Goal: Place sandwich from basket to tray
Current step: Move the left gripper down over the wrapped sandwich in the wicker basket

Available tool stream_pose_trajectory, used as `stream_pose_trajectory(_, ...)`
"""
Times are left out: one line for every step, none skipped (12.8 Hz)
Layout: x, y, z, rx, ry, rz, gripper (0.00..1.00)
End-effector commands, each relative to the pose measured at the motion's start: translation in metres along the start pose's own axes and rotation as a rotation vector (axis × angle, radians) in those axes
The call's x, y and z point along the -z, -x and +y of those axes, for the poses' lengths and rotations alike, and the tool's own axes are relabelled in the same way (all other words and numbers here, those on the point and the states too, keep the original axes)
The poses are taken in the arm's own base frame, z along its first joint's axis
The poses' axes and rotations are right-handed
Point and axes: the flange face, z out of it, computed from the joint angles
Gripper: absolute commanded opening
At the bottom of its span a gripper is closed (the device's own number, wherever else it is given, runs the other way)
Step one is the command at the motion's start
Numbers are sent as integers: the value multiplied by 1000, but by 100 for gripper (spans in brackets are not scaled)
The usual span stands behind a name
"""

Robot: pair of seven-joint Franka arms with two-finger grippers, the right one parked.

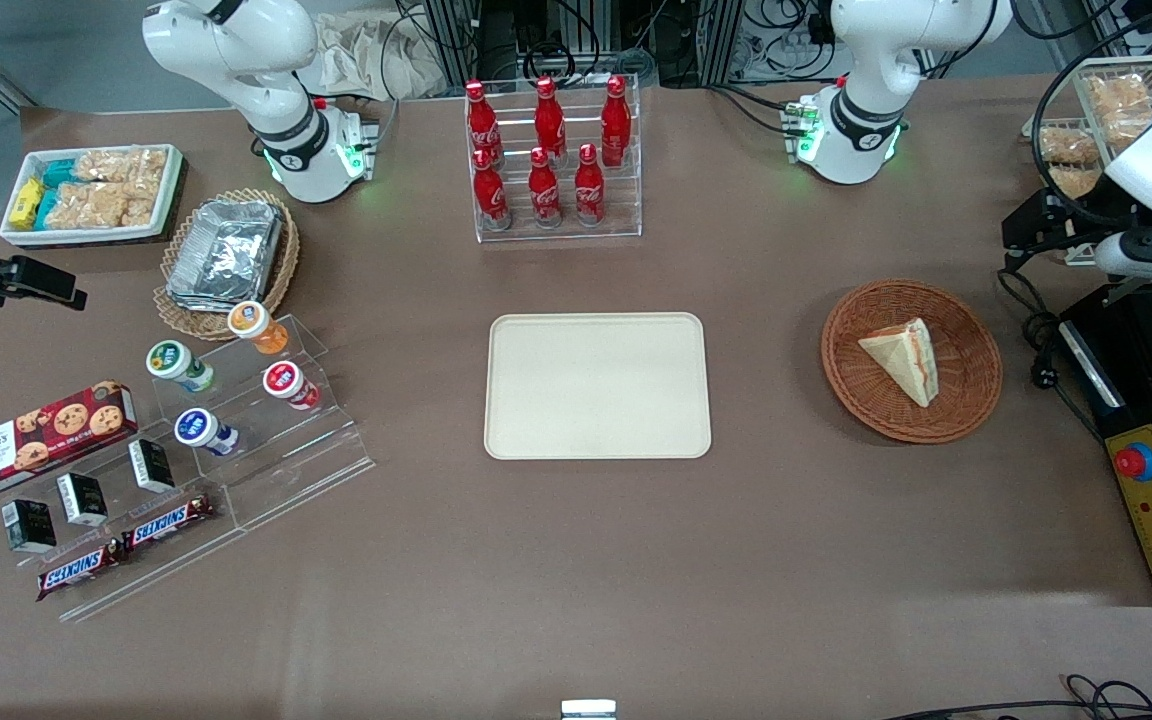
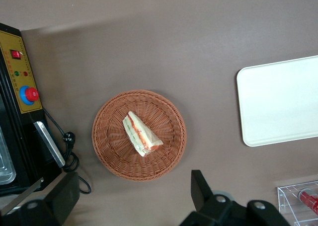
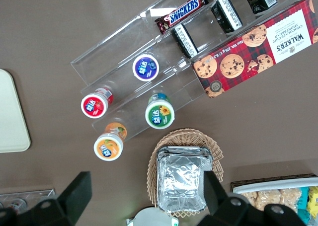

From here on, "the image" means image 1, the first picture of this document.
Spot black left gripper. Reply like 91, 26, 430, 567
1000, 188, 1139, 271

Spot triangle sandwich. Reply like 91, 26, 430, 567
857, 317, 939, 409

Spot white rectangular snack tray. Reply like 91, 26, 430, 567
0, 143, 185, 248

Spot brown wicker basket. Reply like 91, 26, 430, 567
821, 278, 1004, 445

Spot light wicker basket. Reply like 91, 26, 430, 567
152, 188, 302, 343

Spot beige plastic tray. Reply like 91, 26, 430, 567
484, 312, 713, 461

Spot fried snack pack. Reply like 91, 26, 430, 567
1046, 164, 1105, 201
1036, 124, 1099, 167
1084, 74, 1152, 143

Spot yellow snack pack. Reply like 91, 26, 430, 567
8, 177, 46, 230

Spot clear rice cracker pack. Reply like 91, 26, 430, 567
74, 148, 168, 187
54, 180, 160, 230

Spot green lid yogurt cup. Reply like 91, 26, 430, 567
145, 339, 217, 394

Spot red Walkers cookie box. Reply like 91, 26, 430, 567
0, 379, 140, 504

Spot black appliance housing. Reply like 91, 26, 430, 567
1056, 282, 1152, 608

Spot stacked foil containers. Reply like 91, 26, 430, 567
165, 199, 285, 310

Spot small black box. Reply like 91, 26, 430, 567
127, 437, 177, 495
55, 471, 110, 528
1, 497, 59, 555

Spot orange lid yogurt cup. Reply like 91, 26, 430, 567
227, 300, 290, 357

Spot blue lid yogurt cup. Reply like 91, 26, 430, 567
173, 407, 240, 458

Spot red emergency stop button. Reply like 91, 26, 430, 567
1113, 441, 1152, 484

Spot red lid yogurt cup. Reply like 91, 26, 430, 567
262, 361, 322, 412

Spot Snickers chocolate bar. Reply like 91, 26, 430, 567
35, 542, 128, 603
121, 494, 218, 554

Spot clear acrylic stepped display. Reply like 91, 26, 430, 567
0, 438, 249, 624
150, 314, 378, 533

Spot beige cloth bag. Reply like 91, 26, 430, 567
298, 8, 449, 102

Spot clear acrylic bottle rack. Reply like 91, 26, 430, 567
464, 74, 644, 245

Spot red cola bottle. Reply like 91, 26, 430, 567
464, 80, 505, 167
600, 75, 633, 169
533, 76, 568, 167
527, 147, 564, 230
472, 148, 513, 232
573, 143, 607, 228

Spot black equipment rack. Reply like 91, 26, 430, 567
414, 0, 749, 89

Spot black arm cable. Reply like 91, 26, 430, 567
1030, 52, 1142, 229

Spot black power cable with plug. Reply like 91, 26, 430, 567
995, 267, 1109, 443

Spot white wire basket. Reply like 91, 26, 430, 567
1022, 54, 1152, 267

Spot black floor cable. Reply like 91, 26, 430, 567
881, 674, 1152, 720

